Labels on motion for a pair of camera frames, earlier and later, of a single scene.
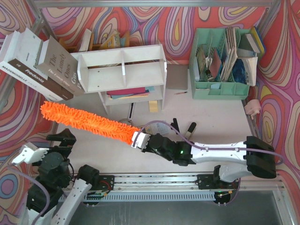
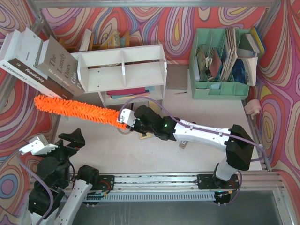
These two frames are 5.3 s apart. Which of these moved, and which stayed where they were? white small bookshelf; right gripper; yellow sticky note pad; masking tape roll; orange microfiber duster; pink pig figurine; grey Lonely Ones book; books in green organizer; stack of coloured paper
Moved: right gripper; masking tape roll; orange microfiber duster
Stayed: pink pig figurine; books in green organizer; grey Lonely Ones book; yellow sticky note pad; stack of coloured paper; white small bookshelf
